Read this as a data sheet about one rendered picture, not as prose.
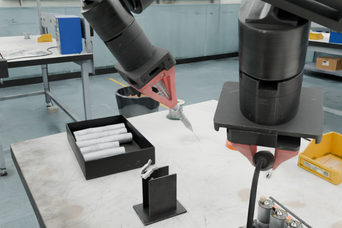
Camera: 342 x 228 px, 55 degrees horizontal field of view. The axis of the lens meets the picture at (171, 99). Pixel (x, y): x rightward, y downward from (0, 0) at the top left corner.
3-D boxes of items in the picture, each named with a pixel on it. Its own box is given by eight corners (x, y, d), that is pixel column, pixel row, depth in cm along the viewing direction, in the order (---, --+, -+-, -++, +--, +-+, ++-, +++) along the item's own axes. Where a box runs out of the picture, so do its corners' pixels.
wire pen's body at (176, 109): (182, 126, 57) (148, 81, 52) (189, 120, 58) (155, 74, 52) (187, 130, 56) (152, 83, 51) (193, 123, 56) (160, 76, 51)
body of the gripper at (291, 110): (224, 92, 38) (221, 38, 33) (319, 101, 35) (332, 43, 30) (212, 134, 34) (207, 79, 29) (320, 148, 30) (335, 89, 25)
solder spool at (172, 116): (170, 112, 109) (170, 97, 107) (188, 115, 107) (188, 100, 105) (163, 118, 103) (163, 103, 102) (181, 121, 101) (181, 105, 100)
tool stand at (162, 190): (146, 220, 62) (111, 188, 57) (183, 184, 64) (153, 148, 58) (159, 239, 57) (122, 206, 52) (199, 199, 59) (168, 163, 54)
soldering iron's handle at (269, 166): (254, 168, 41) (245, 173, 29) (256, 149, 42) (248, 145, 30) (274, 171, 41) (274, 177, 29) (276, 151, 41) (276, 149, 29)
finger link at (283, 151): (237, 138, 43) (236, 84, 37) (295, 145, 41) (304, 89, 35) (228, 181, 39) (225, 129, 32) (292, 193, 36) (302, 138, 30)
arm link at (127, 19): (69, 7, 45) (84, 4, 41) (105, -21, 47) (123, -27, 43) (100, 47, 49) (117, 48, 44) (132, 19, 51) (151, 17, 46)
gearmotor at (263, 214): (262, 237, 51) (265, 209, 49) (252, 227, 53) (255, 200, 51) (275, 232, 52) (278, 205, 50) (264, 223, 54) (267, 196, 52)
